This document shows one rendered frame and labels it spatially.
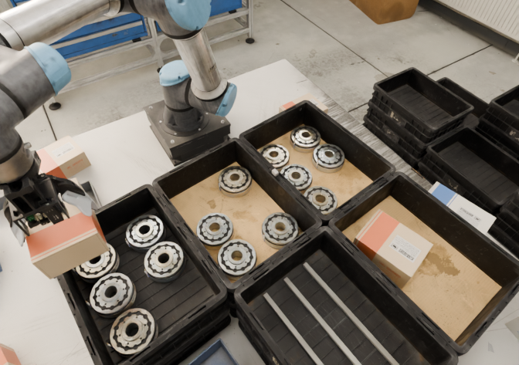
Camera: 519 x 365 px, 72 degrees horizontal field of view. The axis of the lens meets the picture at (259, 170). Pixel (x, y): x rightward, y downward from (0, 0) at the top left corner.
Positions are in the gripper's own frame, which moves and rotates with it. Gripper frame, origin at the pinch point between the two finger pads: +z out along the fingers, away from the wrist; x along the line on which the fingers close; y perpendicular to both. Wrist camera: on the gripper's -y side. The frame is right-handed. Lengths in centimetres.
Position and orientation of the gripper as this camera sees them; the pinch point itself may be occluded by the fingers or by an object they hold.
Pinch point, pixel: (60, 222)
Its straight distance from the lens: 84.2
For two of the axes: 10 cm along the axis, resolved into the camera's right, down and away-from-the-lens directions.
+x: 8.5, -4.1, 3.4
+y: 5.3, 6.6, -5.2
